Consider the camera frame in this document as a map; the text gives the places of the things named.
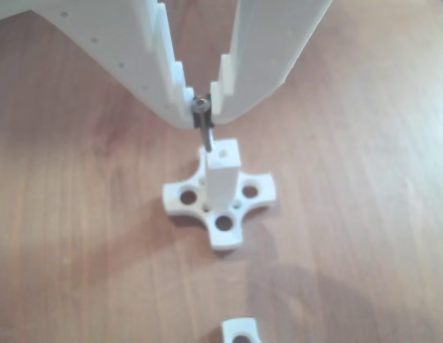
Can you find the white cross-base post stand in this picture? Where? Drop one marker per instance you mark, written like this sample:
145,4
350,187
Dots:
230,327
223,178

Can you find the small metal screw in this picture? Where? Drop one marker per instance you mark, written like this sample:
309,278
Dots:
201,105

